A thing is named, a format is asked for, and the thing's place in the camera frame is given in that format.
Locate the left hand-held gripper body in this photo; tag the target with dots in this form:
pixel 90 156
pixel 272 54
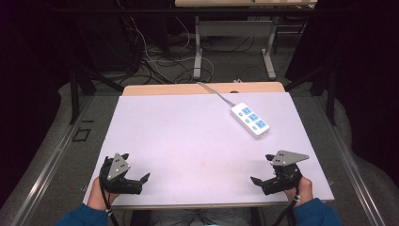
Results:
pixel 116 175

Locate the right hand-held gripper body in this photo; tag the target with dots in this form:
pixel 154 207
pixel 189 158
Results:
pixel 284 179

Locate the person's right hand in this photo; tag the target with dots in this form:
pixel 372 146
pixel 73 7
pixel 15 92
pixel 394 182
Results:
pixel 304 191

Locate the person's left hand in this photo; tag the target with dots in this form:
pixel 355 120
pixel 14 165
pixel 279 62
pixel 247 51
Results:
pixel 98 197

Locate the white power strip blue sockets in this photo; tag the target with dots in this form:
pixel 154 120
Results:
pixel 250 119

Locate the white table board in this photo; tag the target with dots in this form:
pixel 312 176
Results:
pixel 188 147

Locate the person's legs grey trousers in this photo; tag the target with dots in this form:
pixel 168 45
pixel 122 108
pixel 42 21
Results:
pixel 194 218

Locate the black metal stand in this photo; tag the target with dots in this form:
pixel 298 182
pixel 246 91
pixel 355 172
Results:
pixel 75 91
pixel 330 91

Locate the wooden table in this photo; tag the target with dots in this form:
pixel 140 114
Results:
pixel 175 89

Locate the dark curtain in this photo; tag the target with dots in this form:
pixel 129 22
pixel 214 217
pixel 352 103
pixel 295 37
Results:
pixel 28 94
pixel 367 78

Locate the metal floor rail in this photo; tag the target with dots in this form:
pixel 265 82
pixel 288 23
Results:
pixel 351 166
pixel 47 174

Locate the white metal desk frame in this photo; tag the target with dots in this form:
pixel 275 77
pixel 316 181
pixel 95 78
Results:
pixel 233 29

